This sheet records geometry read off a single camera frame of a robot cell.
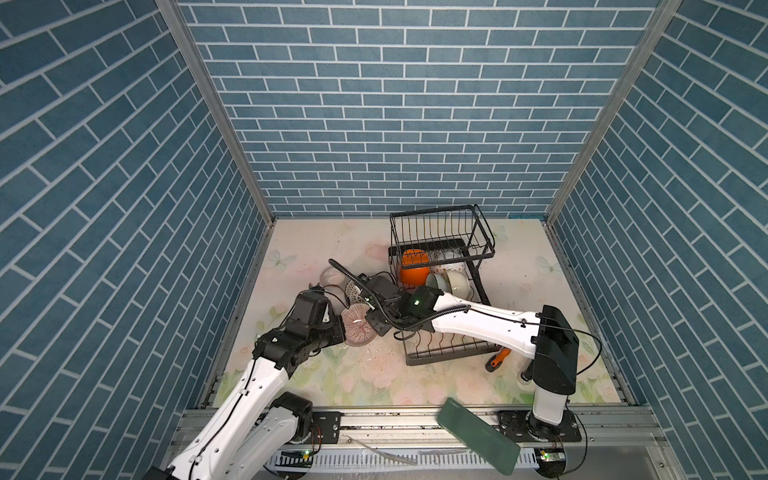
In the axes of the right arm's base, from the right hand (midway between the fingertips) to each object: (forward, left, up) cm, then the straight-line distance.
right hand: (369, 310), depth 80 cm
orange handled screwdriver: (-7, -35, -12) cm, 38 cm away
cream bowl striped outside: (+12, -25, -4) cm, 28 cm away
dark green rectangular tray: (-25, -30, -14) cm, 42 cm away
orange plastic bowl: (+8, -12, +9) cm, 17 cm away
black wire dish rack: (+33, -20, -11) cm, 40 cm away
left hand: (-4, +6, -2) cm, 7 cm away
